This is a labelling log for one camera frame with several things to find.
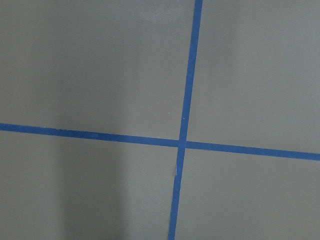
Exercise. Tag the brown paper table cover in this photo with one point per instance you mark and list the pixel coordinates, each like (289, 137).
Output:
(119, 67)

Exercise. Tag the blue tape line near camera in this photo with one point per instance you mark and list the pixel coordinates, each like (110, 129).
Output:
(185, 117)

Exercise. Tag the blue tape crossline near camera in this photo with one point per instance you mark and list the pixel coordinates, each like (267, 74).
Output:
(158, 142)

